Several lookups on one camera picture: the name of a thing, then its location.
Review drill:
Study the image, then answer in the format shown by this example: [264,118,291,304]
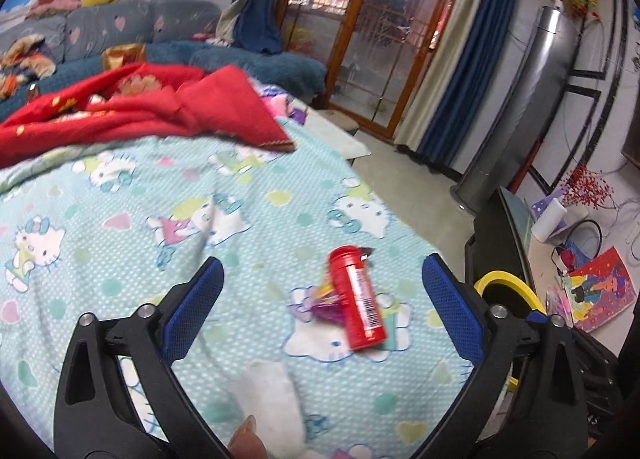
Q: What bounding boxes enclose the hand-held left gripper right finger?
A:
[415,253,593,459]

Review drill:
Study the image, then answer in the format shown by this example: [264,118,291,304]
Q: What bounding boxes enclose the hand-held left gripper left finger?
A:
[52,256,236,459]

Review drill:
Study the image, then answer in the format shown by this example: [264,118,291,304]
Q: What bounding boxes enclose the red plastic bottle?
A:
[327,245,388,352]

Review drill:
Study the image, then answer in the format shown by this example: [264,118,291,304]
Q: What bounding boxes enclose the person's left hand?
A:
[227,414,268,459]

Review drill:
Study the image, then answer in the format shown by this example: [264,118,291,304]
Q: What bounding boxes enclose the white tissue paper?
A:
[239,361,307,455]

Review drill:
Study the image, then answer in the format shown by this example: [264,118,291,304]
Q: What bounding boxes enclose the dark purple candy wrapper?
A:
[287,284,351,325]

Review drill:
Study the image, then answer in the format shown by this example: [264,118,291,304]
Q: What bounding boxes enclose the cartoon cat printed blanket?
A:
[0,84,481,459]

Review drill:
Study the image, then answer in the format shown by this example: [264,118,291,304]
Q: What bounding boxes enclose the white paper roll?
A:
[530,199,591,245]

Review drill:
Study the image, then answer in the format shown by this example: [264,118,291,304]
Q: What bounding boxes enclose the colourful figure painting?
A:
[547,246,640,335]

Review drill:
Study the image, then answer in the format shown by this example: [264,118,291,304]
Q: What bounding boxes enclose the red berry branches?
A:
[560,164,616,210]

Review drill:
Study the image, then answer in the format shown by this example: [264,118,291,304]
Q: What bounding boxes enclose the marble coffee table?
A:
[295,104,373,164]

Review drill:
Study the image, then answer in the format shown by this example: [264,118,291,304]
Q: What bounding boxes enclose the red blanket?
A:
[0,63,296,170]

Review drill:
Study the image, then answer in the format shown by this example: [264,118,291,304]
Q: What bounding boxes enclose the silver tower air conditioner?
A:
[450,6,581,214]

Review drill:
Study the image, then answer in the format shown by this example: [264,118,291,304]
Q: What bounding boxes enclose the round grey stool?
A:
[320,109,361,137]

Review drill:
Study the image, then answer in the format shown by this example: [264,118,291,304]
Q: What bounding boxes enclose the pink cloth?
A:
[260,86,293,114]

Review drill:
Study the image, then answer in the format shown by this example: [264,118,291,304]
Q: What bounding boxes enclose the long blue curtain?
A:
[395,0,523,174]

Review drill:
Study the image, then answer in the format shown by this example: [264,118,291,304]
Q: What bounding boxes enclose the black television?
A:
[620,104,640,164]

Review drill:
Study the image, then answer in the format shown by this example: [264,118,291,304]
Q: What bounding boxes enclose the blue sofa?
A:
[0,0,328,120]

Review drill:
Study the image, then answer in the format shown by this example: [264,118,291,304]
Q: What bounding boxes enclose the gold red box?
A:
[102,44,148,70]

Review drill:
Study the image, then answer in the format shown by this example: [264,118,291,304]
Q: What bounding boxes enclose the wooden glass door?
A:
[272,0,476,140]

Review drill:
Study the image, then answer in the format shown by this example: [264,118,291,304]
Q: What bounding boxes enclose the pile of patterned clothes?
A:
[0,34,58,100]

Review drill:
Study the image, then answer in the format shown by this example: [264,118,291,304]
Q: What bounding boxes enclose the black cable loop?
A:
[552,219,603,275]

